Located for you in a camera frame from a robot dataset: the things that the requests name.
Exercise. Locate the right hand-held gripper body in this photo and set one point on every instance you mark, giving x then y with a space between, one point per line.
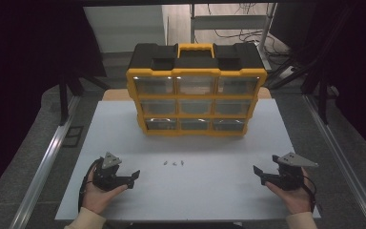
290 178

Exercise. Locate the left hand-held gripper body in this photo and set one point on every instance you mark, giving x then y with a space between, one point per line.
106 178

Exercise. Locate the yellow black organizer cabinet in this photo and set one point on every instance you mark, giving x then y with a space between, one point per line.
197 63

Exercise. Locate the person's right hand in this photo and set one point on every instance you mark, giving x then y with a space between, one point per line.
297 200

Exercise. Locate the person's left hand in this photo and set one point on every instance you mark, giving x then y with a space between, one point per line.
95 198

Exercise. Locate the set of clear plastic drawers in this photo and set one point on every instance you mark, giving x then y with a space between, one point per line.
158 106

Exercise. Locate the black metal stand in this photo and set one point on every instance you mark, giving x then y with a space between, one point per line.
63 101
323 101

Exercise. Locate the white power strip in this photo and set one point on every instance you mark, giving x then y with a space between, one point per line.
287 72

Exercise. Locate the dark curtain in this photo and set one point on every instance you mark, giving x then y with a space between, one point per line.
19 79
359 63

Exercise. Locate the white cabinet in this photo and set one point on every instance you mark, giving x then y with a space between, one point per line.
124 28

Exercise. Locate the aluminium rail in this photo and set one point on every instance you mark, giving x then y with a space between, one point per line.
340 159
44 165

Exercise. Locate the black floor frame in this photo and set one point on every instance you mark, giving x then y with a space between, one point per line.
73 136

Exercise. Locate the grey metal shelf frame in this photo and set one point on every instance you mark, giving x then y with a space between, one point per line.
228 22

